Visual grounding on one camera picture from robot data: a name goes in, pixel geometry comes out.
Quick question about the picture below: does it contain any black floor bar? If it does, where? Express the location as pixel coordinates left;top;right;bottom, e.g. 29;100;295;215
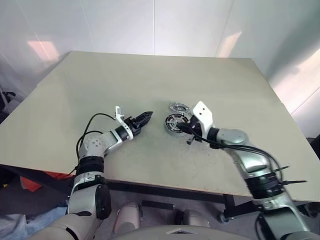
141;199;176;211

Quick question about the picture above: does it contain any black table frame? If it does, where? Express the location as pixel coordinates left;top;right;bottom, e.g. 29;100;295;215
0;163;237;222

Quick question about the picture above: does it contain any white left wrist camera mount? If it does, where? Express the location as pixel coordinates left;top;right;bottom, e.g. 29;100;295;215
114;105;134;140

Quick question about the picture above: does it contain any spoked black rotor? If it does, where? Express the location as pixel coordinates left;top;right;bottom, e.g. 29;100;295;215
165;114;188;132

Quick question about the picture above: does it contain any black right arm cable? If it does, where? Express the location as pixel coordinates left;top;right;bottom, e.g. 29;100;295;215
192;128;288;186

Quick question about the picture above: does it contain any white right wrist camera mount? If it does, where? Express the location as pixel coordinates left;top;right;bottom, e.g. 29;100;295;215
191;101;215;137

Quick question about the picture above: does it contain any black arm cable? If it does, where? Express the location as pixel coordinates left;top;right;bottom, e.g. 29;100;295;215
192;128;288;186
67;113;117;176

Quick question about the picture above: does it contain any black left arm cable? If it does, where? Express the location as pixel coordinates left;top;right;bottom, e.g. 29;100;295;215
67;113;117;176

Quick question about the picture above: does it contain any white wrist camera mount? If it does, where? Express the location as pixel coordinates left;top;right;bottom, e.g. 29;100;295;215
114;105;134;140
191;101;215;137

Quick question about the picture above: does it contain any blue cloth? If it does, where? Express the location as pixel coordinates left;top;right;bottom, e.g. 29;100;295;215
0;199;71;240

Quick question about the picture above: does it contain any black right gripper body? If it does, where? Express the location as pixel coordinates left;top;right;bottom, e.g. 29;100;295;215
186;116;203;142

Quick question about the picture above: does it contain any black metal stand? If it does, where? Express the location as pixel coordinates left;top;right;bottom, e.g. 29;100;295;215
0;86;16;111

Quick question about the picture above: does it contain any red cloth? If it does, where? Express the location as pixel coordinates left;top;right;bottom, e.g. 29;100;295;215
19;171;76;193

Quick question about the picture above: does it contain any shiny silver motor lid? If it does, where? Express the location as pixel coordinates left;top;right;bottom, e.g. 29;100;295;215
167;101;192;115

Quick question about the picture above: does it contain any beige robot torso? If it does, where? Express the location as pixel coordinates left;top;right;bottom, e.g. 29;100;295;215
116;224;253;240

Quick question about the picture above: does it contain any round silver motor housing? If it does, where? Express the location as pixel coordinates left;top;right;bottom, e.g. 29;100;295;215
163;113;191;138

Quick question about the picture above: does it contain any black zip tie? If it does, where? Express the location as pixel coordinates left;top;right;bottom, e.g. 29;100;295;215
273;165;291;174
282;179;308;187

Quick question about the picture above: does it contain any dark object at wall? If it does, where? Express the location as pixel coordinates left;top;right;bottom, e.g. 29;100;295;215
306;134;320;161

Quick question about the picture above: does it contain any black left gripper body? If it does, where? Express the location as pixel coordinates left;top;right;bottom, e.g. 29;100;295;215
124;116;144;138

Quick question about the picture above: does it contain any beige robot left thigh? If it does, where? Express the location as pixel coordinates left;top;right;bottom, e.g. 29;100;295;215
113;201;141;235

